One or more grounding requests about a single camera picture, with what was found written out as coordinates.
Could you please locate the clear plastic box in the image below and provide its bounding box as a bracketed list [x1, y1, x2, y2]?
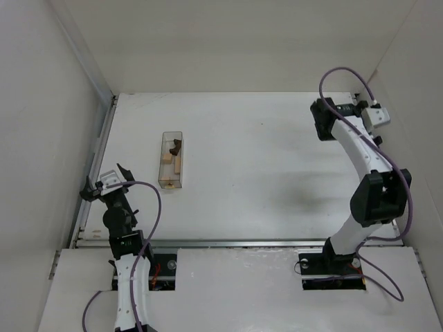
[158, 131, 184, 190]

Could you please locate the light wood cube block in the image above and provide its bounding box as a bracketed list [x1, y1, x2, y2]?
[162, 154, 173, 165]

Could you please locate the long light wood block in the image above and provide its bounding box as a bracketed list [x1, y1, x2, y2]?
[174, 156, 181, 174]

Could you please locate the dark brown arch block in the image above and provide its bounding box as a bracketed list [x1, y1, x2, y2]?
[169, 139, 182, 156]

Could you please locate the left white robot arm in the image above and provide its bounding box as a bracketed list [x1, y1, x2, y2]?
[80, 165, 162, 331]

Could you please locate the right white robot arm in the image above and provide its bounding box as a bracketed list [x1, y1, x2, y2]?
[300, 98, 412, 275]

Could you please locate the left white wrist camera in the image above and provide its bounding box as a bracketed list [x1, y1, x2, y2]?
[98, 170, 124, 190]

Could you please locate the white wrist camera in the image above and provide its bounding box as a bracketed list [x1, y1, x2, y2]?
[98, 170, 124, 190]
[365, 107, 390, 130]

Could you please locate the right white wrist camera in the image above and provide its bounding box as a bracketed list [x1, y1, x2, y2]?
[365, 107, 390, 130]

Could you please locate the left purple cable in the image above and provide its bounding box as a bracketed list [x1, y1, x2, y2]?
[81, 181, 163, 332]

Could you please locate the purple cable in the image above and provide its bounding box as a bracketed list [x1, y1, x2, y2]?
[81, 181, 163, 332]
[318, 66, 413, 302]

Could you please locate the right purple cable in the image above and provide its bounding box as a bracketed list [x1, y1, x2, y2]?
[318, 66, 413, 302]

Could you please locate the aluminium front rail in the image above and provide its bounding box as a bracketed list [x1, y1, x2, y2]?
[71, 238, 406, 249]

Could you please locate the aluminium left rail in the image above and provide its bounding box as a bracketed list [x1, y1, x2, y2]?
[66, 95, 118, 249]

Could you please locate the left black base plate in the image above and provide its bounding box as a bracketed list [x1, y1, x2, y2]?
[111, 252, 178, 292]

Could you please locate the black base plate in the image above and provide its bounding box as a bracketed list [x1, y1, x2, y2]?
[111, 252, 178, 292]
[294, 252, 366, 291]

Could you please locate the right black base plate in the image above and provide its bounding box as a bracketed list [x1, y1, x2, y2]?
[294, 252, 366, 291]

